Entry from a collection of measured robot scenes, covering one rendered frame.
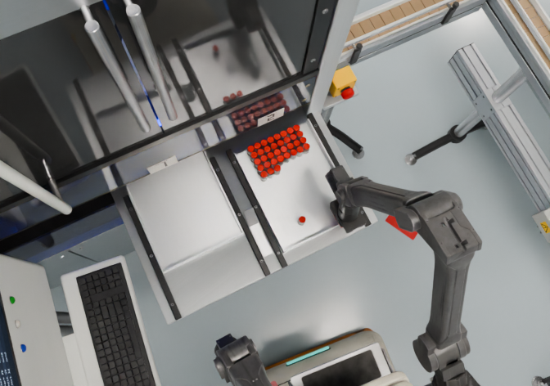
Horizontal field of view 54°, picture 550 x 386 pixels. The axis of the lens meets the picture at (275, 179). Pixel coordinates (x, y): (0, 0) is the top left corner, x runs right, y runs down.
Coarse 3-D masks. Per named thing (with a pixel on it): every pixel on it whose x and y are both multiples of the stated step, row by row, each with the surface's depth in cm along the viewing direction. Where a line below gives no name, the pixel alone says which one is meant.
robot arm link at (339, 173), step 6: (336, 168) 145; (342, 168) 145; (330, 174) 146; (336, 174) 144; (342, 174) 144; (330, 180) 146; (336, 180) 144; (342, 180) 143; (348, 180) 143; (330, 186) 148; (336, 186) 143; (336, 192) 137; (342, 192) 136; (336, 198) 139; (342, 198) 136; (342, 204) 139
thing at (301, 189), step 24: (312, 144) 170; (288, 168) 168; (312, 168) 168; (264, 192) 165; (288, 192) 166; (312, 192) 166; (264, 216) 163; (288, 216) 164; (312, 216) 164; (288, 240) 162
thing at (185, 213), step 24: (168, 168) 166; (192, 168) 166; (144, 192) 164; (168, 192) 164; (192, 192) 164; (216, 192) 165; (144, 216) 162; (168, 216) 162; (192, 216) 162; (216, 216) 163; (168, 240) 160; (192, 240) 161; (216, 240) 161; (168, 264) 158
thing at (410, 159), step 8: (480, 120) 260; (472, 128) 256; (448, 136) 254; (456, 136) 253; (464, 136) 253; (432, 144) 255; (440, 144) 254; (416, 152) 257; (424, 152) 256; (408, 160) 262; (416, 160) 262
